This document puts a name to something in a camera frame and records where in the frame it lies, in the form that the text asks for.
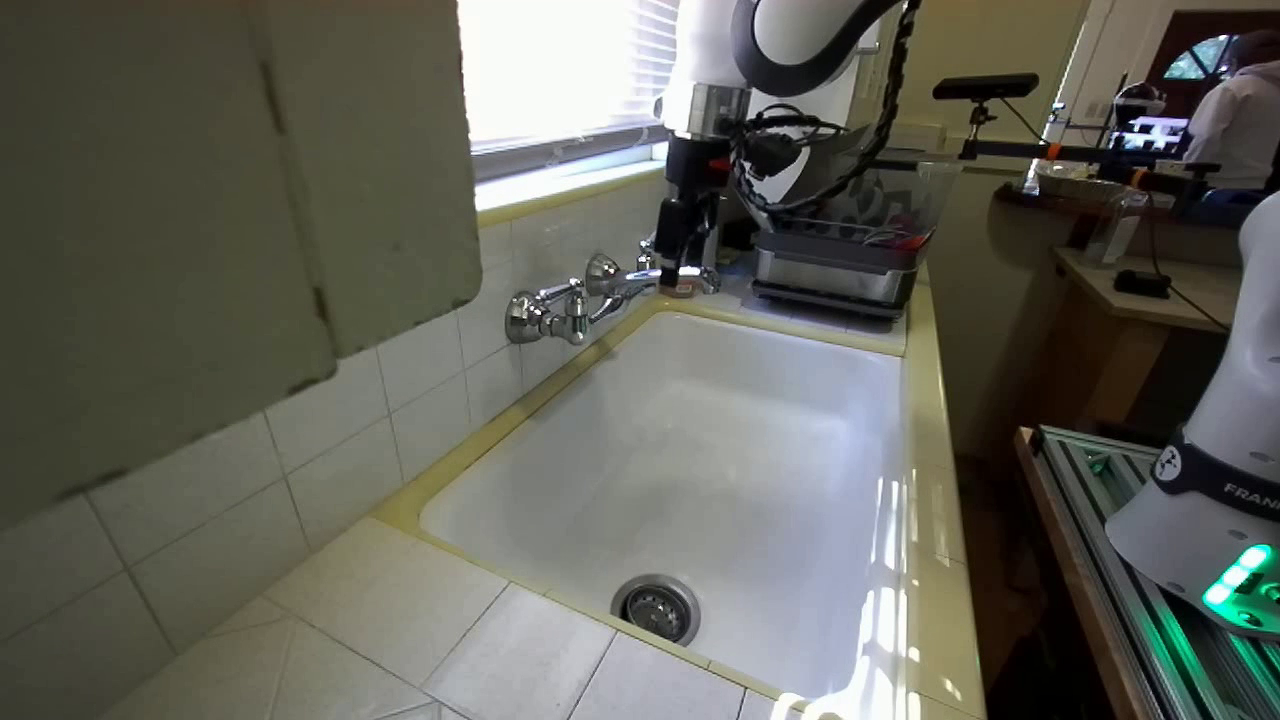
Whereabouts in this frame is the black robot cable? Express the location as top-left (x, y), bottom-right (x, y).
top-left (725, 0), bottom-right (933, 221)

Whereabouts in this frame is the chrome faucet spout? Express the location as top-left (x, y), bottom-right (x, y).
top-left (581, 250), bottom-right (674, 322)

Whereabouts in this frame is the black stereo camera bar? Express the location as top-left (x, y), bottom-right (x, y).
top-left (927, 69), bottom-right (1046, 104)

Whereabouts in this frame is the small black box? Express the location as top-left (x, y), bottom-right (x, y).
top-left (1112, 268), bottom-right (1176, 300)

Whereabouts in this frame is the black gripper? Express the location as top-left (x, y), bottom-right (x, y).
top-left (653, 133), bottom-right (735, 290)

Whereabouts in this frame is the person in white shirt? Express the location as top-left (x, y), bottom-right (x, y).
top-left (1179, 31), bottom-right (1280, 225)

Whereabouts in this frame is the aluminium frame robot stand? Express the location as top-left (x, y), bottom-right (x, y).
top-left (1018, 420), bottom-right (1280, 720)

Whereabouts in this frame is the white sink basin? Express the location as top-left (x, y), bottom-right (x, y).
top-left (416, 300), bottom-right (924, 705)

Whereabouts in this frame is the white wall cabinet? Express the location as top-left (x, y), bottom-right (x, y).
top-left (0, 0), bottom-right (490, 537)

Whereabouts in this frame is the wooden side table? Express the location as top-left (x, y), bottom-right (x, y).
top-left (1056, 238), bottom-right (1252, 435)

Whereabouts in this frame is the door with arched window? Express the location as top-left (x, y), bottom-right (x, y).
top-left (1147, 7), bottom-right (1273, 96)

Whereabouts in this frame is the chrome wall faucet body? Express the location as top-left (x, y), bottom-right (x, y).
top-left (500, 237), bottom-right (669, 347)

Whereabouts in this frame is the metal dish rack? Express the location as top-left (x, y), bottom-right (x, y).
top-left (748, 151), bottom-right (941, 328)

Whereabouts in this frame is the white window blind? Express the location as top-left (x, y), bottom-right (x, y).
top-left (457, 0), bottom-right (689, 151)

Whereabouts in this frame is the small white bottle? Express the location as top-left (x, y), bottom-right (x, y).
top-left (1021, 96), bottom-right (1072, 201)

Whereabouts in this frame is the lit monitor screen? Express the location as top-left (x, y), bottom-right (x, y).
top-left (1118, 113), bottom-right (1195, 158)

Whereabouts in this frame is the metal sink drain strainer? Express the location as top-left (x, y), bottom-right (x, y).
top-left (607, 572), bottom-right (703, 651)

